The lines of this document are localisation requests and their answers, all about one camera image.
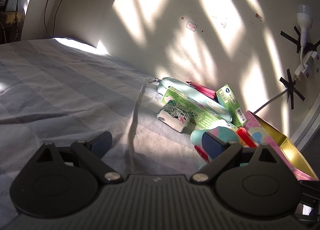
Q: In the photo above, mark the white power strip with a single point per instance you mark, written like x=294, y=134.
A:
x=310, y=67

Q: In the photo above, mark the light blue zip pouch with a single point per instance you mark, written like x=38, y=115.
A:
x=204, y=101

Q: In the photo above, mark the white plug with bulb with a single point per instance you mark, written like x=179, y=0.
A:
x=305, y=21

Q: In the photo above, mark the small green medicine box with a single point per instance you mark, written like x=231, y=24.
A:
x=228, y=100

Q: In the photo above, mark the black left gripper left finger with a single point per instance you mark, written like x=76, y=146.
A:
x=90, y=154

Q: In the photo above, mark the magenta wallet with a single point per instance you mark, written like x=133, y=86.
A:
x=204, y=90

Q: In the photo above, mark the small wall sticker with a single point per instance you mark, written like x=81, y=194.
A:
x=192, y=26

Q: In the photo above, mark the teal plush toy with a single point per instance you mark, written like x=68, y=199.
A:
x=211, y=143

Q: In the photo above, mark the patterned tissue pack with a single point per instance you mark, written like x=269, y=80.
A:
x=173, y=115

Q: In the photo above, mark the gold tin box pink outside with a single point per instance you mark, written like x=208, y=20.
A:
x=263, y=132

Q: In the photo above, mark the black tape cross lower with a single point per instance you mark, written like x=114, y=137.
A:
x=291, y=89

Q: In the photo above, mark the striped grey bed sheet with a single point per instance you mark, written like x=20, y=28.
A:
x=51, y=91

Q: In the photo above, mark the red small box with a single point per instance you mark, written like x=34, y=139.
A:
x=246, y=138

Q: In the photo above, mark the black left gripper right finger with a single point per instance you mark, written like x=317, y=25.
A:
x=220, y=164

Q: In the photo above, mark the black device on shelf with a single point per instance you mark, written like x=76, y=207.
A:
x=10, y=6

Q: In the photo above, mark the green Crest toothpaste box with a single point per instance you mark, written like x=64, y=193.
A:
x=202, y=114

